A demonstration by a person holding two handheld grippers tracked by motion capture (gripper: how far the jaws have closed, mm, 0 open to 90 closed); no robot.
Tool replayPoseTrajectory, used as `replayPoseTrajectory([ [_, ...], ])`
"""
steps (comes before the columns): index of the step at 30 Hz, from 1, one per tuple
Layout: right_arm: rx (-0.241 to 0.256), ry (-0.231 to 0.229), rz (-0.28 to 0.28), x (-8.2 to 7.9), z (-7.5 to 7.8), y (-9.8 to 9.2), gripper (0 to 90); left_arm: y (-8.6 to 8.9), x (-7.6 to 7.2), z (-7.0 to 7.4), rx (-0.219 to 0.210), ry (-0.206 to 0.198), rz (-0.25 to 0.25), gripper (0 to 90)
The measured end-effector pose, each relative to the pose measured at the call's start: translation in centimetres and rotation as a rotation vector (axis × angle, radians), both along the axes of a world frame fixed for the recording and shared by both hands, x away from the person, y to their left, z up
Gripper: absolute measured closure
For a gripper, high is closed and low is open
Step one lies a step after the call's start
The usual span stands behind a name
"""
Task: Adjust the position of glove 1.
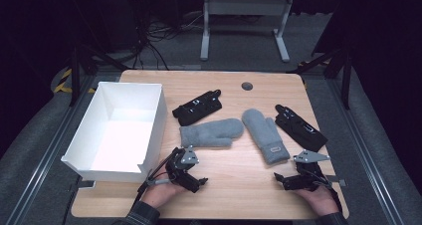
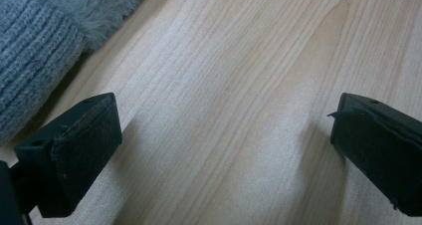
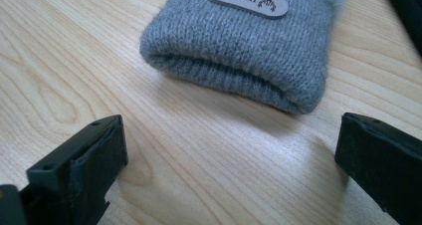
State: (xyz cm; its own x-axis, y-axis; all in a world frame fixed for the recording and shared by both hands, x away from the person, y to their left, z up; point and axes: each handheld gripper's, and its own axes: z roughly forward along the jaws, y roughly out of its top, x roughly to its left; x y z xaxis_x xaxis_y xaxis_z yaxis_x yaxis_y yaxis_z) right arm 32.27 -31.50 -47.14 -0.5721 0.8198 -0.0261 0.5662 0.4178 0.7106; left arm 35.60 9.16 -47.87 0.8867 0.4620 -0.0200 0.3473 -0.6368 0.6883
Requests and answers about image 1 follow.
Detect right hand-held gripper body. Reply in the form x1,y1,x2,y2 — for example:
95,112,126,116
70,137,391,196
282,149,332,191

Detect yellow and black floor tape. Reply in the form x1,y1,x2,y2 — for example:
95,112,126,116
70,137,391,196
53,68,98,95

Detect aluminium floor rail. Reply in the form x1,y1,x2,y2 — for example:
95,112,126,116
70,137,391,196
6,75,98,225
326,79,404,225

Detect white rectangular box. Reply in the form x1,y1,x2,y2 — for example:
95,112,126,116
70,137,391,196
61,81,168,183

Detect bundle of black floor cables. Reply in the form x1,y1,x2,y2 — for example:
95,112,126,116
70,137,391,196
132,12,204,71

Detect plain grey fleece mitten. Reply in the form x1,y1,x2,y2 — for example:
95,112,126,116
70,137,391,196
179,117,245,149

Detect person's right hand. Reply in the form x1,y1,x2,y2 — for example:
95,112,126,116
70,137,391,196
293,184,340,218

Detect black metal stand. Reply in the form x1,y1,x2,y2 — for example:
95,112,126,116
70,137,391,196
68,44,128,108
287,45,353,111

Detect person's left hand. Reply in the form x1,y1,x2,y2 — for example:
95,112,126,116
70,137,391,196
140,179,188,210

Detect white metal table frame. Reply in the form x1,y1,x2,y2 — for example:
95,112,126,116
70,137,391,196
199,0,295,63

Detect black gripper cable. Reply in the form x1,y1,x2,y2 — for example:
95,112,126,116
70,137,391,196
133,151,176,204
310,168,343,213

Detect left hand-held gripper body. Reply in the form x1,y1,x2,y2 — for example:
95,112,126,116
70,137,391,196
145,144,202,194

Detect grey fleece mitten with label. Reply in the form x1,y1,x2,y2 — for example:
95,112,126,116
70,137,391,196
241,108,292,165

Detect black glove with silver print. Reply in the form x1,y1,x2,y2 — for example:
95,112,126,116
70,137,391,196
274,104,329,153
171,89,223,127

